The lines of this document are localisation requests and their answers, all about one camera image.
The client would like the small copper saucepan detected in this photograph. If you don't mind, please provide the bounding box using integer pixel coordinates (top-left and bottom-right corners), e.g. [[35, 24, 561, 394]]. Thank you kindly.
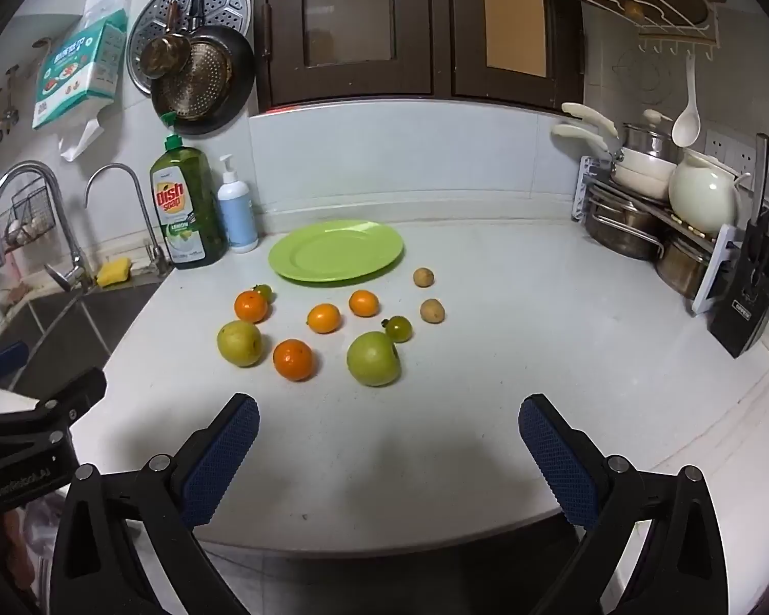
[[139, 0, 193, 81]]

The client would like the white plastic bag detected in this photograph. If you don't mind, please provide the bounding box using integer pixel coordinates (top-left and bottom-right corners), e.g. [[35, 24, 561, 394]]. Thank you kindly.
[[57, 116, 107, 162]]

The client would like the steel pot with lid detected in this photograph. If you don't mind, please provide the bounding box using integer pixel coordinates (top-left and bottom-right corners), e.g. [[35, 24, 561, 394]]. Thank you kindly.
[[621, 109, 677, 164]]

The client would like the white wire wall rack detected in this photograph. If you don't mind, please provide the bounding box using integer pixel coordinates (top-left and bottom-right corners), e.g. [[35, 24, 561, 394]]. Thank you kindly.
[[573, 0, 722, 55]]

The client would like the green plate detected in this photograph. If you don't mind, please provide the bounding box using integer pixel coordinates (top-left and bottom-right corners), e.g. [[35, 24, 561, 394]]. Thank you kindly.
[[268, 220, 405, 285]]

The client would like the metal colander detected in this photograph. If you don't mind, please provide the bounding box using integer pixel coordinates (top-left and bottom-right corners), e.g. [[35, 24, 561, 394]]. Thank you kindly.
[[150, 0, 257, 137]]

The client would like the steel sink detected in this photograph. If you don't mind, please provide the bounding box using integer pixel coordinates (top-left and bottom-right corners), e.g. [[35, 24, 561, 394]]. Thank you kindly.
[[0, 278, 168, 398]]

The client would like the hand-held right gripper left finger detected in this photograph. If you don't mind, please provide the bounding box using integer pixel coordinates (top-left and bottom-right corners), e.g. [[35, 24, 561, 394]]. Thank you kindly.
[[50, 393, 261, 615]]

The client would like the white blue pump bottle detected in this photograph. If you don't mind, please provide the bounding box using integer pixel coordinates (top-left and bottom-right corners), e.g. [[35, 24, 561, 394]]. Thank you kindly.
[[216, 154, 259, 254]]

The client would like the large steel faucet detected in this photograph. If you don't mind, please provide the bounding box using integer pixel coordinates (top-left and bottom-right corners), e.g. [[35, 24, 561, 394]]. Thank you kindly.
[[0, 160, 97, 292]]

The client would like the black knife block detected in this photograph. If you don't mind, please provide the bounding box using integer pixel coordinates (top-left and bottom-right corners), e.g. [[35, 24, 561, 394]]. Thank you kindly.
[[708, 224, 769, 360]]

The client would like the white ladle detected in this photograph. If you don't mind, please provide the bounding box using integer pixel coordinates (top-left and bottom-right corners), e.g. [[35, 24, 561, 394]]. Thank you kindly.
[[672, 51, 702, 148]]

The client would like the golden colander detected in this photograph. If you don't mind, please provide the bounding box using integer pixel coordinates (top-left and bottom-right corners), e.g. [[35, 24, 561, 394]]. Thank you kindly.
[[160, 38, 235, 121]]

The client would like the steel handled knife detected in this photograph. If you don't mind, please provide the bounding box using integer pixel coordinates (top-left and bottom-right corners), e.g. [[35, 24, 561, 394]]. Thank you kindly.
[[752, 133, 769, 227]]

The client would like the dark wooden cabinet door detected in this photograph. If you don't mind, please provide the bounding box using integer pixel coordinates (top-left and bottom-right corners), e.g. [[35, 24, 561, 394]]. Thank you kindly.
[[244, 0, 453, 117], [449, 0, 584, 110]]

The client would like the yellowish green apple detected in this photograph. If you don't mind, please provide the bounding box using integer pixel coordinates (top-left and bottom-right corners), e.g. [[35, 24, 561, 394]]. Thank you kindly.
[[216, 320, 264, 368]]

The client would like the green dish soap bottle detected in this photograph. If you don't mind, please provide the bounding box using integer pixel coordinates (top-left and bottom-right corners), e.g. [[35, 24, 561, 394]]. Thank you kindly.
[[150, 112, 228, 270]]

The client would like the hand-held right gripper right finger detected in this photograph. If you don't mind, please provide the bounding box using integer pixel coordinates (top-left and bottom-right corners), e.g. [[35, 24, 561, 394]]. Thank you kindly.
[[518, 394, 730, 615]]

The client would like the white pan cream handle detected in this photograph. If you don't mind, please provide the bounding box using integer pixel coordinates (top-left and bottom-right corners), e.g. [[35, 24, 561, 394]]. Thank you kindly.
[[551, 123, 677, 202], [562, 102, 677, 174]]

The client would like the black wire basket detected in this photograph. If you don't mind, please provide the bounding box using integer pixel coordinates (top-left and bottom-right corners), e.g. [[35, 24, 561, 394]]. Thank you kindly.
[[3, 186, 58, 248]]

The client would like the large steel pot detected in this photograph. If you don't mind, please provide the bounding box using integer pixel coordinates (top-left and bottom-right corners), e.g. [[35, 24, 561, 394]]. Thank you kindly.
[[584, 201, 664, 261], [655, 234, 711, 299]]

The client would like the thin gooseneck faucet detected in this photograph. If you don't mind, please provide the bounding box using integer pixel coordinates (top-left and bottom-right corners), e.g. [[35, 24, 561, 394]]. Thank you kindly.
[[85, 163, 171, 278]]

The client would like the white wall outlet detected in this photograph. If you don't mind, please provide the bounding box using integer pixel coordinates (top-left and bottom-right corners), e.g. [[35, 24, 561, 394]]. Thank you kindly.
[[705, 128, 757, 175]]

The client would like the teal bag box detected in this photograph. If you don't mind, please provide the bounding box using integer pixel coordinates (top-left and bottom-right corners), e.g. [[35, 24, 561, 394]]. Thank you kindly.
[[32, 9, 129, 131]]

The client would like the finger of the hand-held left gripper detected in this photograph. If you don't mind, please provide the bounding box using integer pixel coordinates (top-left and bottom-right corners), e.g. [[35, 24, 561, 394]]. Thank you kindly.
[[0, 367, 108, 440], [0, 341, 30, 393]]

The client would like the white ceramic pot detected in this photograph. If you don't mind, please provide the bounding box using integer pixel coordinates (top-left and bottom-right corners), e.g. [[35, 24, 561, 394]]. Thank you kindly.
[[668, 147, 754, 238]]

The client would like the round steel steamer plate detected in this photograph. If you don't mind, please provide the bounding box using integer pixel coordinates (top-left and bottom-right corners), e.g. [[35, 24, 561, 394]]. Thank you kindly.
[[127, 0, 252, 97]]

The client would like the yellow sponge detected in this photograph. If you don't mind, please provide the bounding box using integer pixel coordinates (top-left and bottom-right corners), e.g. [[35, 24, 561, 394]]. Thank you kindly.
[[96, 258, 133, 287]]

